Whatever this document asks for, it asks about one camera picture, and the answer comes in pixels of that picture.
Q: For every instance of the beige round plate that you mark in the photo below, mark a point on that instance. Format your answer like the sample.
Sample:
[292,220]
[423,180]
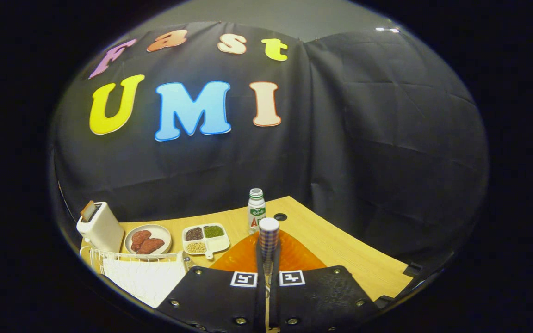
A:
[162,233]

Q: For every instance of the cream divided tray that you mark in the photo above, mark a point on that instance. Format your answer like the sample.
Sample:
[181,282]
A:
[218,244]

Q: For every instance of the dark beans pile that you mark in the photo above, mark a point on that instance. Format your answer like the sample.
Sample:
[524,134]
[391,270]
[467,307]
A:
[194,234]

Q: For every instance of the white drink bottle green cap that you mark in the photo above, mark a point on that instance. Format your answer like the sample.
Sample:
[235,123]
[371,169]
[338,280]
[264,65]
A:
[256,210]

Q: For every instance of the toast slice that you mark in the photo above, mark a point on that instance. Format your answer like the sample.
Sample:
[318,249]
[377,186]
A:
[87,210]

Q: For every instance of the yellow beans pile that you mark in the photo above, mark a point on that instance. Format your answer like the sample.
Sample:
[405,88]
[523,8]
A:
[196,248]

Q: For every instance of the white toaster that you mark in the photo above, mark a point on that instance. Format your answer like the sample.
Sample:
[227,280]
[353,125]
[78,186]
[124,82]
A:
[104,231]

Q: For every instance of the white ribbed drain tray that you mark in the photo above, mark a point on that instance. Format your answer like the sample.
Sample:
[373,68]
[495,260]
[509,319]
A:
[146,280]

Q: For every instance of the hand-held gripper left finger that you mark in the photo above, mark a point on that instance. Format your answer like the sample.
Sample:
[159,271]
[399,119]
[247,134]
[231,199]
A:
[211,296]

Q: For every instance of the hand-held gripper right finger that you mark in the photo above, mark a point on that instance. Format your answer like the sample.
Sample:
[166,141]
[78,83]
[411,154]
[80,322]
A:
[322,296]

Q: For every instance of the green beans pile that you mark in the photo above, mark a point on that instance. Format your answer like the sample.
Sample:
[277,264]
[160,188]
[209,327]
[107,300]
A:
[213,231]

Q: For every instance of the brown meat piece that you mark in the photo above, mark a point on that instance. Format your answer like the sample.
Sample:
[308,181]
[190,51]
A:
[139,238]
[151,246]

